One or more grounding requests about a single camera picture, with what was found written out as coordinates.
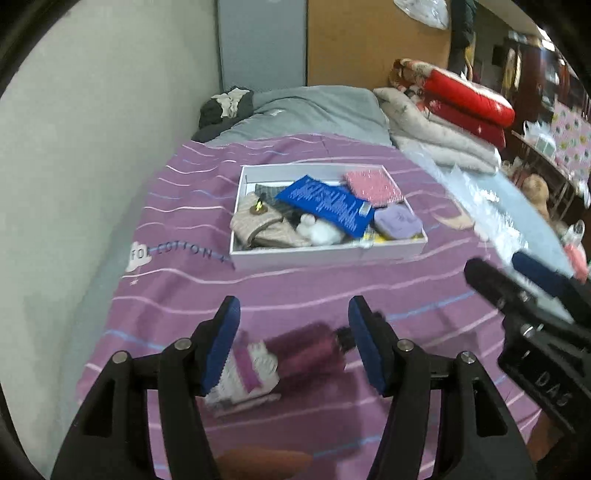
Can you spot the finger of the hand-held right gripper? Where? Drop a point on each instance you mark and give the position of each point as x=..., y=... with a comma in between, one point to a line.
x=545, y=274
x=494, y=281

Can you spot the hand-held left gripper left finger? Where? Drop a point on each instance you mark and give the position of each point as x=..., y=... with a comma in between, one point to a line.
x=224, y=346

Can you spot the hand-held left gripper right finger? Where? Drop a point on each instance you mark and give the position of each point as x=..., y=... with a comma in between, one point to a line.
x=364, y=337

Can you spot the maroon patterned sock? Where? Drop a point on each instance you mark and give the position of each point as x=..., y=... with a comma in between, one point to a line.
x=300, y=350

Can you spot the white cardboard box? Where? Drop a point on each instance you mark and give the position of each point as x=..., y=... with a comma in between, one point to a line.
x=323, y=261

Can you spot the yellow tissue packet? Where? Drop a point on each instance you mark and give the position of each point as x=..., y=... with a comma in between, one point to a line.
x=371, y=239

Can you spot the white plush toy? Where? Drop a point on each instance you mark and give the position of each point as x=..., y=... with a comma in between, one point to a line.
x=318, y=230

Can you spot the blue printed packet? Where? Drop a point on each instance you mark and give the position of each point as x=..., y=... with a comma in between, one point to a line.
x=323, y=201

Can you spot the green plaid pouch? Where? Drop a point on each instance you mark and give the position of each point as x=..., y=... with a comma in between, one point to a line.
x=268, y=189

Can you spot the purple soft pouch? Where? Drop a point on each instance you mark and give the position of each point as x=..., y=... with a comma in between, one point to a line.
x=397, y=221

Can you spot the orange-brown soft object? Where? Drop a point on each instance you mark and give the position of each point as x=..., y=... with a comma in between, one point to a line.
x=263, y=461

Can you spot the pink bottle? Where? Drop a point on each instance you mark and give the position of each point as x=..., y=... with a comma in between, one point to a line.
x=577, y=254

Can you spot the purple striped bedsheet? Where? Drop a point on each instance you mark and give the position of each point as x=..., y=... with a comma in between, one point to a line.
x=184, y=286

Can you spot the clear plastic sheet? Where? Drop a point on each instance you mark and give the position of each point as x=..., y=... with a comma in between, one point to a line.
x=498, y=207

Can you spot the brown fuzzy object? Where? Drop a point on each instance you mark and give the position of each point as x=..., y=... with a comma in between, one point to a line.
x=535, y=189

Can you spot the beige plaid pouch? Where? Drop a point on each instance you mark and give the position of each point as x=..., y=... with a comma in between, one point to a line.
x=263, y=226

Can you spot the floral tablecloth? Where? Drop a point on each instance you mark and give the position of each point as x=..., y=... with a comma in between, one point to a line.
x=575, y=138

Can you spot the pink textured cloth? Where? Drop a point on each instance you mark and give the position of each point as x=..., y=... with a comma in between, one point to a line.
x=371, y=184

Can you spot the white folded quilt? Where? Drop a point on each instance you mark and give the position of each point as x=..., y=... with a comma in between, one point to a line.
x=438, y=138

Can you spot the red folded quilt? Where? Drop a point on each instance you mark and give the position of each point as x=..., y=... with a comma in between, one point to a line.
x=466, y=101

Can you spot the dark wooden cabinet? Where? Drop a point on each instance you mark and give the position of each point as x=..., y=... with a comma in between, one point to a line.
x=531, y=69

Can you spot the floral folded quilt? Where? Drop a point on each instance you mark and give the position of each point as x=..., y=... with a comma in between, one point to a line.
x=406, y=74

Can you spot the dark crumpled clothes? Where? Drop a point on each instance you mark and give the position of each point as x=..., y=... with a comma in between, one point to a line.
x=212, y=115

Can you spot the grey blanket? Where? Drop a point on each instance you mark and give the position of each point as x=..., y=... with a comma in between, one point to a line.
x=314, y=110

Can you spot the white crumpled cloth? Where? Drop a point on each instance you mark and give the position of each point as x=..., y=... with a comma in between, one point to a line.
x=231, y=101

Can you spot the black hanging jacket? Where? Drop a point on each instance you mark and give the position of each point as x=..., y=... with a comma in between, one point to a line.
x=461, y=37

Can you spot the brown wooden board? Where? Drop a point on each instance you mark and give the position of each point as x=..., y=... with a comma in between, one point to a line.
x=360, y=41

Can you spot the white plastic bag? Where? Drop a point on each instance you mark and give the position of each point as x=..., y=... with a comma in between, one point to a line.
x=425, y=11

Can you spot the grey cabinet panel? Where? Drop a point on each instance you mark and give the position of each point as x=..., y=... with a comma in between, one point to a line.
x=263, y=41

